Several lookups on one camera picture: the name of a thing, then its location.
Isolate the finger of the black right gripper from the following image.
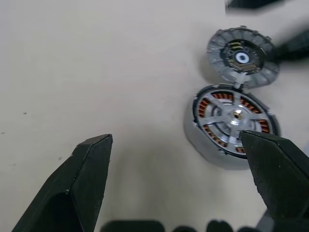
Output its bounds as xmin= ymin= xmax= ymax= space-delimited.
xmin=263 ymin=30 xmax=309 ymax=65
xmin=224 ymin=0 xmax=309 ymax=11

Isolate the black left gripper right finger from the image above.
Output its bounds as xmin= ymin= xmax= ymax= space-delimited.
xmin=238 ymin=130 xmax=309 ymax=232

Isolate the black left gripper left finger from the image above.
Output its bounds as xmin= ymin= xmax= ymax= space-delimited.
xmin=11 ymin=134 xmax=114 ymax=232

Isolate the motor base with copper windings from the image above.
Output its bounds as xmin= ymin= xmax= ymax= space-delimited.
xmin=183 ymin=82 xmax=282 ymax=172

